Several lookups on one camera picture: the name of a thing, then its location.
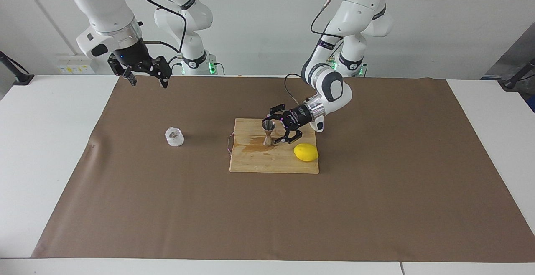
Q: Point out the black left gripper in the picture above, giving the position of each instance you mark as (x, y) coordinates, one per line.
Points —
(301, 116)

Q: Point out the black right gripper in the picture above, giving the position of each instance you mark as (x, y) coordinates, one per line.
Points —
(131, 55)

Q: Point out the steel double jigger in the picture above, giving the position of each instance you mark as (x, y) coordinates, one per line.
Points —
(268, 139)

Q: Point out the small clear glass cup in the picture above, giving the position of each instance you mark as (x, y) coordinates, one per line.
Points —
(174, 138)

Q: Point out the yellow lemon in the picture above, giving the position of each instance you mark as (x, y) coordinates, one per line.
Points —
(306, 152)

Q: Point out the wooden cutting board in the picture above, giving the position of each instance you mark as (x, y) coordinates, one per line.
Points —
(271, 162)

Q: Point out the black clamp stand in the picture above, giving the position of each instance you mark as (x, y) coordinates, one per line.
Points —
(510, 83)
(23, 78)

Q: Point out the brown paper table mat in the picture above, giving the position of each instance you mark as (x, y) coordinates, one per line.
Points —
(167, 204)

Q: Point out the blue object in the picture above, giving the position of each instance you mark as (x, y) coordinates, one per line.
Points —
(532, 103)

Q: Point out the white wall socket box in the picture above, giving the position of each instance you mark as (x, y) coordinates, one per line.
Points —
(75, 67)

